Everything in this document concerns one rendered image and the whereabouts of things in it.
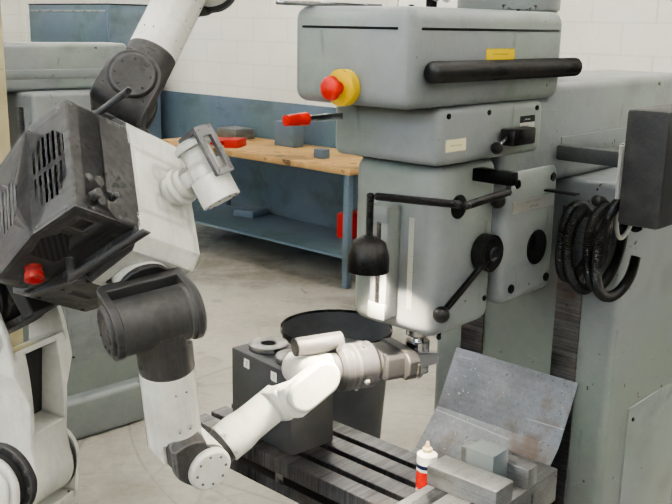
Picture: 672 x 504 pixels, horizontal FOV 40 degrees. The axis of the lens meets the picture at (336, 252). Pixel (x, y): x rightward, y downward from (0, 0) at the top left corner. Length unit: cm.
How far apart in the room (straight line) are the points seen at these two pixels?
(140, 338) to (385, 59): 58
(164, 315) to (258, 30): 689
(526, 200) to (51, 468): 104
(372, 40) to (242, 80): 692
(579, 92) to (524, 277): 40
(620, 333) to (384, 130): 72
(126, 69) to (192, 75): 732
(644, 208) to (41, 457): 120
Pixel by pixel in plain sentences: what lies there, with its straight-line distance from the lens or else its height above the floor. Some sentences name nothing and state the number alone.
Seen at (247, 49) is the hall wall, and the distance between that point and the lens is 834.
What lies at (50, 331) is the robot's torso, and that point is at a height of 127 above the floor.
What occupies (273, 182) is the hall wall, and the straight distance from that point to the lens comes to 819.
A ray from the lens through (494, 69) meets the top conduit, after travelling 157.
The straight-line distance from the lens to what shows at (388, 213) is 162.
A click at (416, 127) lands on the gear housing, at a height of 169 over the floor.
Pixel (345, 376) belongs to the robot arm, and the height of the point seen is 124.
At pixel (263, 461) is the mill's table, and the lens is 205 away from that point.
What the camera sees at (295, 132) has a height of 100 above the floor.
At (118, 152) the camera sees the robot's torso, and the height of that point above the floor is 165.
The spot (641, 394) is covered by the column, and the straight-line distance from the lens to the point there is 220.
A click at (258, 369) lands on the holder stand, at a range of 203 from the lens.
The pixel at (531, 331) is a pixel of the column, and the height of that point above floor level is 121.
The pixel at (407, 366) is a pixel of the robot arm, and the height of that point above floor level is 124.
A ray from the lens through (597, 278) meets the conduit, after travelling 178.
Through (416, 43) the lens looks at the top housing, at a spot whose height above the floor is 183.
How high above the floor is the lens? 186
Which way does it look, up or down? 14 degrees down
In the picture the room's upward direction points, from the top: 1 degrees clockwise
